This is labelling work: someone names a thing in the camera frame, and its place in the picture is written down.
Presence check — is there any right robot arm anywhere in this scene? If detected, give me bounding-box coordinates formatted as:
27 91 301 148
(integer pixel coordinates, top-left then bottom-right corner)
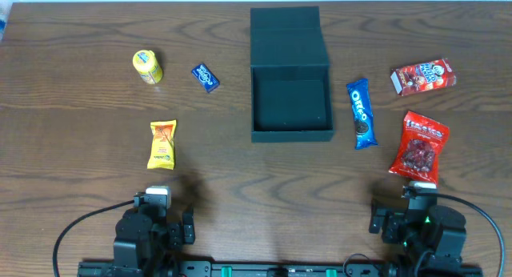
369 199 471 277

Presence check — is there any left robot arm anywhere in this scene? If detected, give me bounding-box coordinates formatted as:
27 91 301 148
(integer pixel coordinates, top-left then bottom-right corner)
112 204 195 277

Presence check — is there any dark green open box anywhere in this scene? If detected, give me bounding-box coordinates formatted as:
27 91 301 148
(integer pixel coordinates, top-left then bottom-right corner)
250 6 334 143

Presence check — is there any yellow peanut butter snack packet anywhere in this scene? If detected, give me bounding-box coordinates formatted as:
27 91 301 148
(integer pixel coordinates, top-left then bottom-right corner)
147 120 177 170

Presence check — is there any blue oreo cookie pack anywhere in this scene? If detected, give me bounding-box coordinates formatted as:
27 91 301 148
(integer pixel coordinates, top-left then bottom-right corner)
346 78 378 150

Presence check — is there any right black cable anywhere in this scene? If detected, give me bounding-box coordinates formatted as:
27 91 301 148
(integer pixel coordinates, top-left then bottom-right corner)
436 193 506 277

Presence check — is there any blue eclipse mint box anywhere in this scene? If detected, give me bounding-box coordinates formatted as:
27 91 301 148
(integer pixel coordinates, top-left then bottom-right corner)
191 63 220 93

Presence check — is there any red hello panda box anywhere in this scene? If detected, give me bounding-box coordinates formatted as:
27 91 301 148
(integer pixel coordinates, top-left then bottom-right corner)
390 58 457 96

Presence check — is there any left black cable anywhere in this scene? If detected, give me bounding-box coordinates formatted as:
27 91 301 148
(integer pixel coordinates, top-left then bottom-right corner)
52 199 135 277

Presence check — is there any yellow round candy container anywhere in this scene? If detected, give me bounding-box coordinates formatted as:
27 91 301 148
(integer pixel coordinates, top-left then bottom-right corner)
132 50 163 84

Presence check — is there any black cable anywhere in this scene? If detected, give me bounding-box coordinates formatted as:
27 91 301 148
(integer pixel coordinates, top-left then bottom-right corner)
436 193 506 277
52 199 135 277

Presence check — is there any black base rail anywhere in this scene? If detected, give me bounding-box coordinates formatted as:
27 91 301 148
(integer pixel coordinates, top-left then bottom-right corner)
77 259 484 277

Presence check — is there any red hacks sweets bag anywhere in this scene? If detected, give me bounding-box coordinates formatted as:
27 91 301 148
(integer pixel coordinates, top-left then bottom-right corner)
389 111 450 186

